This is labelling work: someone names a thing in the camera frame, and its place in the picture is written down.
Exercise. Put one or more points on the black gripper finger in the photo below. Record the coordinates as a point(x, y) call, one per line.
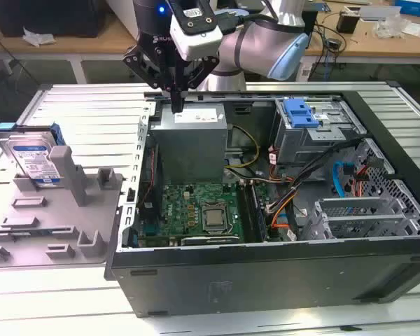
point(136, 59)
point(204, 70)

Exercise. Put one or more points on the hard disk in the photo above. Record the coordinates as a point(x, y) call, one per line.
point(31, 157)

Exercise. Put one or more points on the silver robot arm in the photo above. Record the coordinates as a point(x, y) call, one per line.
point(252, 45)

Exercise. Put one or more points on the metal disk bay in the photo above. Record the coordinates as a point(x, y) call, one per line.
point(353, 204)

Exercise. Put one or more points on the white foam box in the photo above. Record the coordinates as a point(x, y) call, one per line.
point(124, 8)

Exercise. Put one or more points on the wooden desk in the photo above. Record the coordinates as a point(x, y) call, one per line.
point(91, 43)

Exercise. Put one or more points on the grey power supply unit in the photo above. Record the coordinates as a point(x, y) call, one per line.
point(189, 150)

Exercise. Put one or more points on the black monitor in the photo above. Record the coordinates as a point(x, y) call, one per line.
point(49, 17)

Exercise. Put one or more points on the white crumpled paper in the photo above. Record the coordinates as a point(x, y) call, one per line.
point(38, 38)

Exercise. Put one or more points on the blue plastic drive latch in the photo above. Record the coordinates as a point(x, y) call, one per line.
point(299, 113)

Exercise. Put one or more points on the black speaker box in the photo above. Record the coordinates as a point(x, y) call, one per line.
point(312, 21)

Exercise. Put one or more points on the metal optical drive cage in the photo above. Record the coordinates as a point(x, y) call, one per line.
point(301, 147)

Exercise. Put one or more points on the small black adapter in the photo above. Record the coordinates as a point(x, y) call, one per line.
point(333, 43)

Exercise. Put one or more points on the green motherboard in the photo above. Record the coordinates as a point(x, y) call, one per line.
point(182, 199)

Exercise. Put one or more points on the RAM slot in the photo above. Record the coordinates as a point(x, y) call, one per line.
point(259, 210)
point(244, 210)
point(248, 210)
point(254, 210)

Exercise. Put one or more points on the silver CPU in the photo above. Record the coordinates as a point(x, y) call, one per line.
point(214, 217)

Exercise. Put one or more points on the small black cube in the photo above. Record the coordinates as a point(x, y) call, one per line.
point(348, 22)

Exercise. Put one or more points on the CPU socket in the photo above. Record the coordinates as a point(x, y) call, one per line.
point(201, 224)

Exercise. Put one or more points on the black graphics card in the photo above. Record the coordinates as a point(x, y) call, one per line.
point(210, 241)

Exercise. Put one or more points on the grey parts rack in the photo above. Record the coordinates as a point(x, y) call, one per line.
point(56, 217)

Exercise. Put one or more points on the clear plastic bags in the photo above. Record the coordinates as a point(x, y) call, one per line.
point(392, 28)

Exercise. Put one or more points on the black PC case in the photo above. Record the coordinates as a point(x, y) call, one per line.
point(266, 280)

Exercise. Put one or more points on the blue box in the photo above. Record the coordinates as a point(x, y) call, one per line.
point(416, 7)

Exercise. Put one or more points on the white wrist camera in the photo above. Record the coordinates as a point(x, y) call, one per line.
point(196, 42)

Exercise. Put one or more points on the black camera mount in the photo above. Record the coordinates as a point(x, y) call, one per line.
point(196, 26)

